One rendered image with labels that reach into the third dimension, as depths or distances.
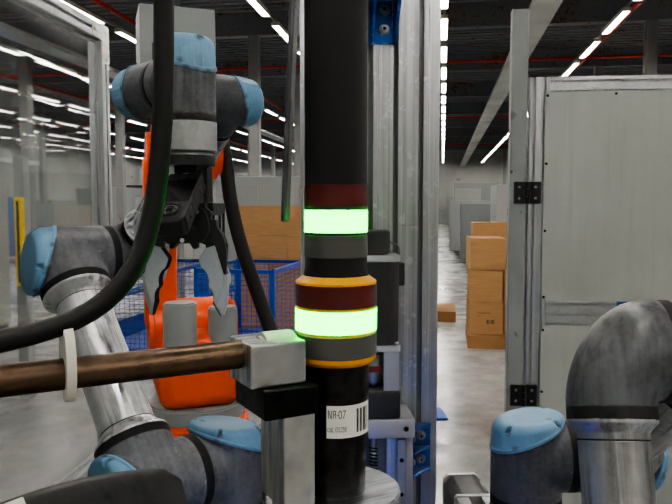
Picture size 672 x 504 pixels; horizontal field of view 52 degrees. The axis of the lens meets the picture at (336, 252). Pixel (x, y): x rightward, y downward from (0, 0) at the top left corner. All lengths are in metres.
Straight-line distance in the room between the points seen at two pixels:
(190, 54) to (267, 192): 10.15
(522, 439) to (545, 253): 1.11
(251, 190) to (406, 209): 9.90
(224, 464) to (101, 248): 0.43
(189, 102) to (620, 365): 0.59
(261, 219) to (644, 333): 7.80
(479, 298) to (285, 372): 7.61
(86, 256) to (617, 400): 0.85
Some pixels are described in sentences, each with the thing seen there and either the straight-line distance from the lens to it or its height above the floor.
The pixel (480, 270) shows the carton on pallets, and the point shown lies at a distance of 7.91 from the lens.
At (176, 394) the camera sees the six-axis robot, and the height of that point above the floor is 0.48.
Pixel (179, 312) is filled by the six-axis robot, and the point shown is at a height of 0.98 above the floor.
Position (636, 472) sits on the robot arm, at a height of 1.34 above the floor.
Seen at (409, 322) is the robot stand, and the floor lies 1.40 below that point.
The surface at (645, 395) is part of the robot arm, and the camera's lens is 0.81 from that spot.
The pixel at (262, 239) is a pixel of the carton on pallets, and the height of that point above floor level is 1.18.
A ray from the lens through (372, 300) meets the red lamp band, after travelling 0.36.
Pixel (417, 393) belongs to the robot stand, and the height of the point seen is 1.27.
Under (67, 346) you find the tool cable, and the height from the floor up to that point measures 1.56.
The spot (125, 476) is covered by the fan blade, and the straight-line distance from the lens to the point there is 0.53.
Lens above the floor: 1.62
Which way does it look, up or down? 4 degrees down
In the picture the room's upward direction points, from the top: straight up
